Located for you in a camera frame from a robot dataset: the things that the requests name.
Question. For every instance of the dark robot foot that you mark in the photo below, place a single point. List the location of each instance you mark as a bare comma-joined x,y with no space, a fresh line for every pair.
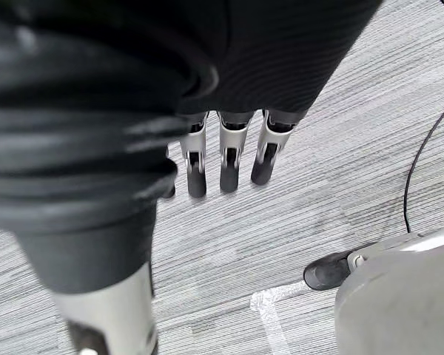
327,271

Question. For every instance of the white floor tape mark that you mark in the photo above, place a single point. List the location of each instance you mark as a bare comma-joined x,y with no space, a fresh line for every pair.
268,314

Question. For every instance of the silver robot leg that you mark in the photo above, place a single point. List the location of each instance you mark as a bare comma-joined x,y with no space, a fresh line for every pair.
403,296

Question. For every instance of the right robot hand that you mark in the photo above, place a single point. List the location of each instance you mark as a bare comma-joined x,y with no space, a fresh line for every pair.
140,74

